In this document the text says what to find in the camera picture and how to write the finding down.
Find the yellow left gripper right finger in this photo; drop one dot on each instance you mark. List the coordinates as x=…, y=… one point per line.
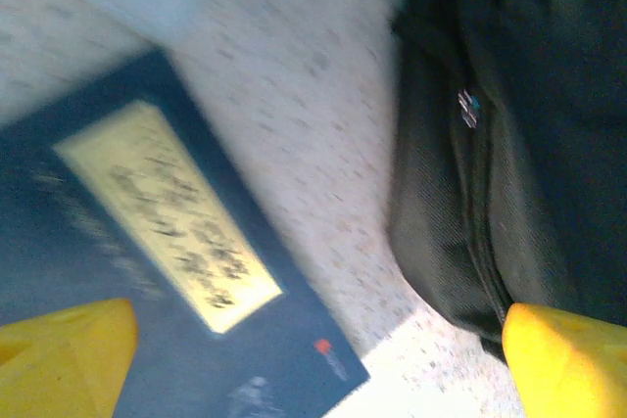
x=573, y=374

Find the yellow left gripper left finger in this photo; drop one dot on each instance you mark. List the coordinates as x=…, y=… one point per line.
x=59, y=369

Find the black backpack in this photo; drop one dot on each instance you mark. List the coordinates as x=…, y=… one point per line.
x=514, y=144

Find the blue book with yellow label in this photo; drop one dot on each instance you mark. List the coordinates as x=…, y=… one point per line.
x=220, y=364

